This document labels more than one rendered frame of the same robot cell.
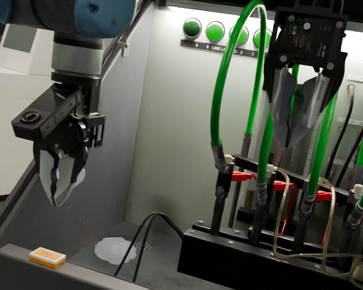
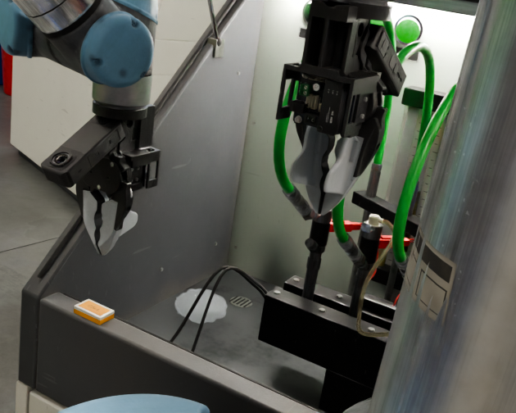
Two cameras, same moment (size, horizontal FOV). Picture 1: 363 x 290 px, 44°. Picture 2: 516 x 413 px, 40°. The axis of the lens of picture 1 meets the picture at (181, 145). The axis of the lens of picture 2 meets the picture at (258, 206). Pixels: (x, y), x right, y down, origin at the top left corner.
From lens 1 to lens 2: 0.30 m
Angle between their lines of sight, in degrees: 14
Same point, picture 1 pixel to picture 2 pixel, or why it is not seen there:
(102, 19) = (107, 72)
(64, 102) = (101, 141)
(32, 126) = (61, 170)
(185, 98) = not seen: hidden behind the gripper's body
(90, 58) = (132, 88)
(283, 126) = (315, 189)
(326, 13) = (332, 75)
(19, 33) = not seen: outside the picture
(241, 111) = not seen: hidden behind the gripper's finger
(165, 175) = (278, 211)
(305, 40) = (319, 101)
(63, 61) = (101, 92)
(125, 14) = (137, 61)
